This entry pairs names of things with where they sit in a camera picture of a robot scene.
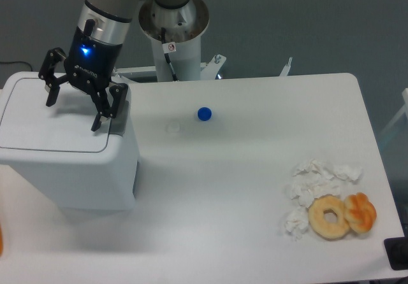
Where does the crumpled white tissue right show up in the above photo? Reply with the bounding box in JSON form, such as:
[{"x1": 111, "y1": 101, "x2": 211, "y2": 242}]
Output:
[{"x1": 333, "y1": 165, "x2": 363, "y2": 183}]

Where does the orange object at edge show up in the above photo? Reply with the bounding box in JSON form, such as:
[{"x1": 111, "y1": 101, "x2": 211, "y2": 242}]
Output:
[{"x1": 0, "y1": 226, "x2": 4, "y2": 256}]

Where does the crumpled white tissue large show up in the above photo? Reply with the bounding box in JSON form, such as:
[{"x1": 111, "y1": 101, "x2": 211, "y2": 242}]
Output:
[{"x1": 289, "y1": 159, "x2": 341, "y2": 208}]

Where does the white metal bracket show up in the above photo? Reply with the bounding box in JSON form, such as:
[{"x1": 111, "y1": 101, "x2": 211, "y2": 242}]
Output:
[{"x1": 200, "y1": 54, "x2": 227, "y2": 80}]

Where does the white frame at right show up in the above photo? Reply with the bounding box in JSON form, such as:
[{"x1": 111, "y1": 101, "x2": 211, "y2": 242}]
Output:
[{"x1": 379, "y1": 89, "x2": 407, "y2": 146}]

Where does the white plastic trash can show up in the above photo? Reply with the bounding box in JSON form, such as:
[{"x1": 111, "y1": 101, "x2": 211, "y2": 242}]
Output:
[{"x1": 1, "y1": 72, "x2": 140, "y2": 211}]

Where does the blue bottle cap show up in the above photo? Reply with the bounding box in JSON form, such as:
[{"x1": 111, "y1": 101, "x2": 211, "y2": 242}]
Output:
[{"x1": 197, "y1": 107, "x2": 212, "y2": 122}]

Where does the glazed twisted bread roll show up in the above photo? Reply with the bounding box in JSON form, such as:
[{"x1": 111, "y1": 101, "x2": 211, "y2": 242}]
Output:
[{"x1": 344, "y1": 192, "x2": 377, "y2": 234}]

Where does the plain ring donut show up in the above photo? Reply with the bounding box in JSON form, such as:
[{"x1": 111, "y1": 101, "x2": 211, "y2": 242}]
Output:
[{"x1": 308, "y1": 195, "x2": 350, "y2": 240}]

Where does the black device at corner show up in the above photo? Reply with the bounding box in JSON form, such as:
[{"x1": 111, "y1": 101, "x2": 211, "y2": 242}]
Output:
[{"x1": 384, "y1": 237, "x2": 407, "y2": 271}]

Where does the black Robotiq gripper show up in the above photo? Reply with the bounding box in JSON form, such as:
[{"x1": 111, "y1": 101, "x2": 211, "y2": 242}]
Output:
[{"x1": 38, "y1": 28, "x2": 128, "y2": 132}]

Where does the crumpled white tissue lower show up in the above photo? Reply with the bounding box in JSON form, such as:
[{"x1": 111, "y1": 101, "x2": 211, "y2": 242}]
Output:
[{"x1": 284, "y1": 206, "x2": 309, "y2": 240}]

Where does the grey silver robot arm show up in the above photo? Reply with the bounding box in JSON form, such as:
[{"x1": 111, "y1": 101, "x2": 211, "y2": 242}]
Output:
[{"x1": 38, "y1": 0, "x2": 139, "y2": 131}]

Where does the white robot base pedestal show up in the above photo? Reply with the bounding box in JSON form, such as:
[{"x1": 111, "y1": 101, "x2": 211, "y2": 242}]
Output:
[{"x1": 138, "y1": 0, "x2": 209, "y2": 82}]

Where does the white clamp bracket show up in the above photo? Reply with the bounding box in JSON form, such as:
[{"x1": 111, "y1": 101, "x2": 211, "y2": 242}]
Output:
[{"x1": 279, "y1": 57, "x2": 293, "y2": 76}]

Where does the black cable on floor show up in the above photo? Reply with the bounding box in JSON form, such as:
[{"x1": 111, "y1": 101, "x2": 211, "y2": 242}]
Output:
[{"x1": 0, "y1": 60, "x2": 34, "y2": 72}]

